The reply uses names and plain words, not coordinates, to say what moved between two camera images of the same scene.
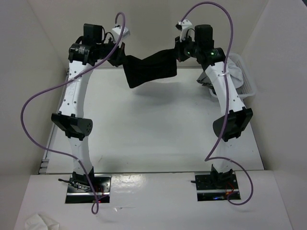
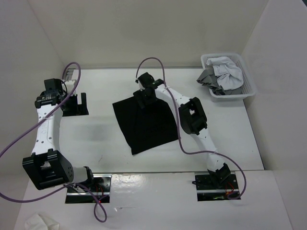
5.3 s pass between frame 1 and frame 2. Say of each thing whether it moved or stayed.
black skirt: moved
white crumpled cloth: stayed
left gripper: moved
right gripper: moved
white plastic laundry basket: stayed
